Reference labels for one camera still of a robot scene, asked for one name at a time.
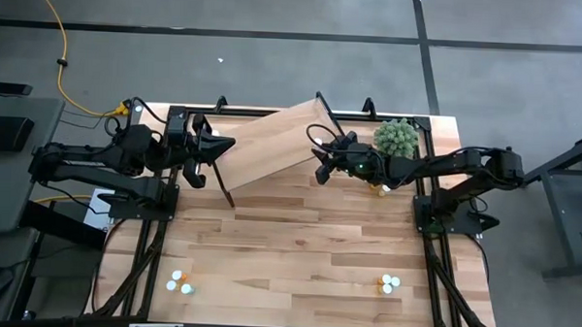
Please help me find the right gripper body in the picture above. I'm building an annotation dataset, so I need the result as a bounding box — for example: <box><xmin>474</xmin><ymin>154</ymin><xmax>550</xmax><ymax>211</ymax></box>
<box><xmin>331</xmin><ymin>141</ymin><xmax>376</xmax><ymax>180</ymax></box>

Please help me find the yellow cable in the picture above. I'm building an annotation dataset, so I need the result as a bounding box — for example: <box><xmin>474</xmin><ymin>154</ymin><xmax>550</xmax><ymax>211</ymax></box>
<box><xmin>32</xmin><ymin>191</ymin><xmax>95</xmax><ymax>207</ymax></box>
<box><xmin>24</xmin><ymin>0</ymin><xmax>135</xmax><ymax>119</ymax></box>

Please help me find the white paper sheet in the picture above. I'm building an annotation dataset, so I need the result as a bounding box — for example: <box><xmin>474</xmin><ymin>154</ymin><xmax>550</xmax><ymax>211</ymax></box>
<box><xmin>81</xmin><ymin>187</ymin><xmax>117</xmax><ymax>232</ymax></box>

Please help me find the grey desk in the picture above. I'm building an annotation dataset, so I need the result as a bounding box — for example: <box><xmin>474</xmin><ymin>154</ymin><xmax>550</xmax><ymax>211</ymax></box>
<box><xmin>0</xmin><ymin>225</ymin><xmax>46</xmax><ymax>321</ymax></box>
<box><xmin>0</xmin><ymin>94</ymin><xmax>66</xmax><ymax>238</ymax></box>

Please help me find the black box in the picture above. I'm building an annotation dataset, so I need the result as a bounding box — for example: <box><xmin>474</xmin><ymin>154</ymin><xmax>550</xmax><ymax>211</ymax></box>
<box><xmin>0</xmin><ymin>115</ymin><xmax>35</xmax><ymax>153</ymax></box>

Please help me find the black desk frame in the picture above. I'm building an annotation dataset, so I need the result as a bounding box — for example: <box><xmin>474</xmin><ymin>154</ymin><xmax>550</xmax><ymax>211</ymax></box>
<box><xmin>519</xmin><ymin>128</ymin><xmax>582</xmax><ymax>281</ymax></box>

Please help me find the green plant in patterned pot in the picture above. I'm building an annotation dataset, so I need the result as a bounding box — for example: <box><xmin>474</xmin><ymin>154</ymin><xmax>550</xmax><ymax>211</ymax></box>
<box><xmin>372</xmin><ymin>115</ymin><xmax>422</xmax><ymax>159</ymax></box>

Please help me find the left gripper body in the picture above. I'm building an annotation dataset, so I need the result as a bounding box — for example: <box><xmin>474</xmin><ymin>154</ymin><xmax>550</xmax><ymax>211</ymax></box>
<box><xmin>166</xmin><ymin>111</ymin><xmax>212</xmax><ymax>165</ymax></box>

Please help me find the black table frame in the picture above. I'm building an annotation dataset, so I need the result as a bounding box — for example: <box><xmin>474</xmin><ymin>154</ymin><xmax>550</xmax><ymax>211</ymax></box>
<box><xmin>88</xmin><ymin>100</ymin><xmax>505</xmax><ymax>327</ymax></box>

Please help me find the black flat bar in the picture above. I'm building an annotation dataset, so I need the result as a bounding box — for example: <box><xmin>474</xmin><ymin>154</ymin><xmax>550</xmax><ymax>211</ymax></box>
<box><xmin>0</xmin><ymin>81</ymin><xmax>34</xmax><ymax>97</ymax></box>

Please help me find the black cable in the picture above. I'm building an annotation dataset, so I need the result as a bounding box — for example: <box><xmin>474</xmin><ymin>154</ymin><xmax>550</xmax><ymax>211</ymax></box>
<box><xmin>305</xmin><ymin>123</ymin><xmax>344</xmax><ymax>149</ymax></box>
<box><xmin>105</xmin><ymin>95</ymin><xmax>171</xmax><ymax>141</ymax></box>

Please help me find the wooden shelf with black legs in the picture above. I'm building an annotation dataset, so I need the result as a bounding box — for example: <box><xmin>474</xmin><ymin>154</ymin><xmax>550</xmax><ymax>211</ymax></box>
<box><xmin>206</xmin><ymin>87</ymin><xmax>348</xmax><ymax>213</ymax></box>

